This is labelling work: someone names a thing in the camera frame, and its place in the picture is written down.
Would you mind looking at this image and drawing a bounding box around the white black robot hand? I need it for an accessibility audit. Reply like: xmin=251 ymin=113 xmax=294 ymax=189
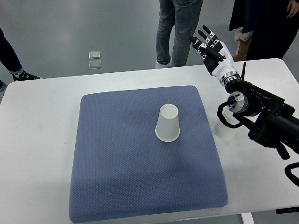
xmin=190 ymin=25 xmax=240 ymax=86

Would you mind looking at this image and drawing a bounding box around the white paper cup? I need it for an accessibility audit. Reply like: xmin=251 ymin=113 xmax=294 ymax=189
xmin=213 ymin=109 xmax=238 ymax=140
xmin=155 ymin=104 xmax=180 ymax=142

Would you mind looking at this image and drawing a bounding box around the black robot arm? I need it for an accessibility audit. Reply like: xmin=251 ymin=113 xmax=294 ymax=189
xmin=217 ymin=71 xmax=299 ymax=160

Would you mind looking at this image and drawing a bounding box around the person in grey jeans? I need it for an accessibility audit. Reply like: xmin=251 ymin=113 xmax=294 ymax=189
xmin=155 ymin=0 xmax=203 ymax=69

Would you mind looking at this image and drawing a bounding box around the person in dark coat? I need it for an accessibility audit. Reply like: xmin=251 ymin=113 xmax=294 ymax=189
xmin=229 ymin=0 xmax=299 ymax=62

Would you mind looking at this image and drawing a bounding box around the white paper cup on mat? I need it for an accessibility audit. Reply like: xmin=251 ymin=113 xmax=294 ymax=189
xmin=155 ymin=104 xmax=180 ymax=142

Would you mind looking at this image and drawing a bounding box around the upper metal floor plate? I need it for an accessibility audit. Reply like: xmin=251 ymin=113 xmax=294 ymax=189
xmin=89 ymin=50 xmax=101 ymax=59

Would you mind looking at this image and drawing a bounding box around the blue textured cushion mat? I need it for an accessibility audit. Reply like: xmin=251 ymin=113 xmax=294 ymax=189
xmin=69 ymin=86 xmax=228 ymax=223

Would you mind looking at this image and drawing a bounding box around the white table leg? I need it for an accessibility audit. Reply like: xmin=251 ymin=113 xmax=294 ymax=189
xmin=241 ymin=212 xmax=255 ymax=224

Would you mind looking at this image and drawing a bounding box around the black table control panel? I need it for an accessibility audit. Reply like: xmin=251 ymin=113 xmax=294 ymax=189
xmin=276 ymin=206 xmax=299 ymax=214

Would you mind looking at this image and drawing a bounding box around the person with black white sneakers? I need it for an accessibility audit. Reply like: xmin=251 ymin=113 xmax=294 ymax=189
xmin=0 ymin=29 xmax=41 ymax=81

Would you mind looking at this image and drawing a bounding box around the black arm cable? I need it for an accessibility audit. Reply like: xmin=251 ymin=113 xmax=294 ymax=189
xmin=284 ymin=162 xmax=299 ymax=187

